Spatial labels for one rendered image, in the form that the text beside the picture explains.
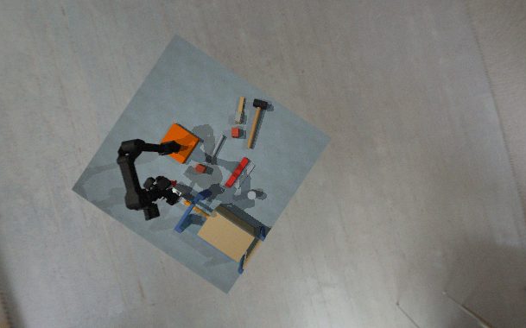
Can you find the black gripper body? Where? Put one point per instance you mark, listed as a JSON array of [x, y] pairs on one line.
[[172, 196]]

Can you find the red rectangular bar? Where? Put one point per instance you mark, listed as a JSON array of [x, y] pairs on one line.
[[237, 172]]

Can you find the blue rectangular frame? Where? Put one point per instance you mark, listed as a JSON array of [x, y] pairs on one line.
[[189, 209]]

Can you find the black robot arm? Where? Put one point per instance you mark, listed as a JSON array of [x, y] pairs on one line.
[[135, 197]]

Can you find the black-headed mallet with wooden handle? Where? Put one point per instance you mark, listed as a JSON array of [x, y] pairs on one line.
[[260, 105]]

